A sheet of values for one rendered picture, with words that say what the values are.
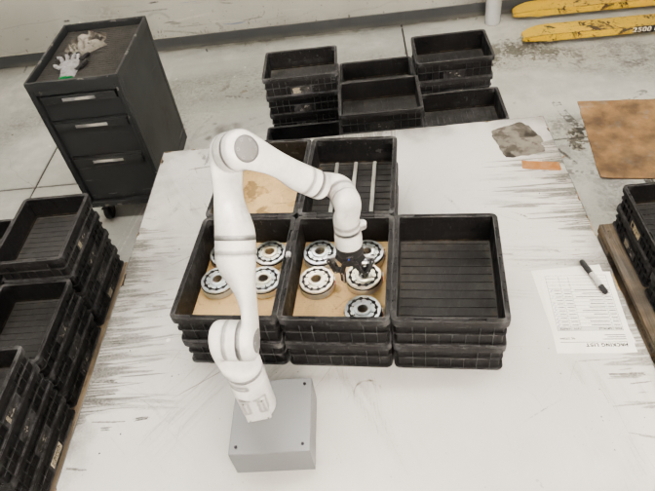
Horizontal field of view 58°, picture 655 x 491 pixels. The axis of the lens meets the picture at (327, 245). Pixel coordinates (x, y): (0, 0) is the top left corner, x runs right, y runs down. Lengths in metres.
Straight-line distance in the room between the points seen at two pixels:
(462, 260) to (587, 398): 0.50
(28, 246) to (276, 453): 1.68
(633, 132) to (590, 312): 2.08
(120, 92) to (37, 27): 2.53
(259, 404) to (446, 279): 0.65
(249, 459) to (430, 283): 0.69
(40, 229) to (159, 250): 0.83
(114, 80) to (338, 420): 1.94
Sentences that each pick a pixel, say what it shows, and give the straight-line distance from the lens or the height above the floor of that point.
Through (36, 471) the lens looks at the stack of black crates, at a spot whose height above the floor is 0.27.
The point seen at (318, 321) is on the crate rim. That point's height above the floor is 0.92.
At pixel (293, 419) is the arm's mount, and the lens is 1.56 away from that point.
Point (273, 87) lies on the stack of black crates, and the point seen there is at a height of 0.54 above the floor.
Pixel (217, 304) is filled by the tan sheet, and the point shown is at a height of 0.83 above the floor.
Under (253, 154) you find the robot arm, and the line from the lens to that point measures 1.30.
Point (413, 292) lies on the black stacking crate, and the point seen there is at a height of 0.83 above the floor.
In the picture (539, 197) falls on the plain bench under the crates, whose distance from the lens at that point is 2.23.
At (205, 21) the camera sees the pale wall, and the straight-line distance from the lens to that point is 5.04.
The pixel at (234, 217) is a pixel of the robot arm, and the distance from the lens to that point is 1.31.
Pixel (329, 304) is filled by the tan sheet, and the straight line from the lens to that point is 1.71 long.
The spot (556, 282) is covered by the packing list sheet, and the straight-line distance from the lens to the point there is 1.96.
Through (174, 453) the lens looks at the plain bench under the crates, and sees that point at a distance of 1.72.
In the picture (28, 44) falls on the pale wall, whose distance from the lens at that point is 5.58.
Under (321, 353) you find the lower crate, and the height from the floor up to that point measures 0.76.
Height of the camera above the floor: 2.16
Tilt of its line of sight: 45 degrees down
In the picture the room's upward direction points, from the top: 10 degrees counter-clockwise
